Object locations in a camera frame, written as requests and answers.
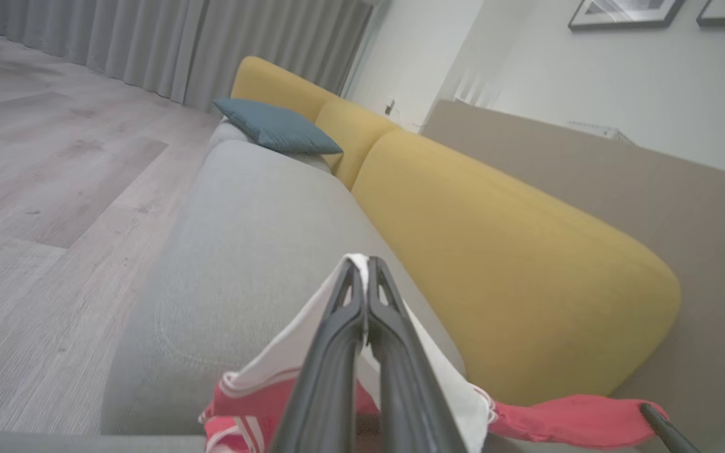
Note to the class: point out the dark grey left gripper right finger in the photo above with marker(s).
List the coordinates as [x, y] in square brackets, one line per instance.
[406, 390]

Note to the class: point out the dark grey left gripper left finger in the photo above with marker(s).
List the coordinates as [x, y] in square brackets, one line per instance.
[331, 377]

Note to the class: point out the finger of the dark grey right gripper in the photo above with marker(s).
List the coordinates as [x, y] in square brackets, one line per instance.
[668, 434]

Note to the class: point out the red garment with white waistband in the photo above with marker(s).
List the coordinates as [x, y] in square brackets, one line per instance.
[576, 418]

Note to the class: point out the large yellow sofa back cushion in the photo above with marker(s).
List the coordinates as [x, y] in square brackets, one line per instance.
[494, 251]

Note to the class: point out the blue throw pillow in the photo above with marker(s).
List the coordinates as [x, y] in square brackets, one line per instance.
[274, 126]

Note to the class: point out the small grey sofa seat cushion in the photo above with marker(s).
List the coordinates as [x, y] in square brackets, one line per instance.
[227, 135]

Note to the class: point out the grey pleated curtain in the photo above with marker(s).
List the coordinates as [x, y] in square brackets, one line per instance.
[148, 38]

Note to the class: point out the black framed picture with curve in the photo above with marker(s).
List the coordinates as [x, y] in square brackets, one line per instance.
[627, 16]

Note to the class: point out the white wall socket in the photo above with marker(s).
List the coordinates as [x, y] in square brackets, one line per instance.
[390, 107]

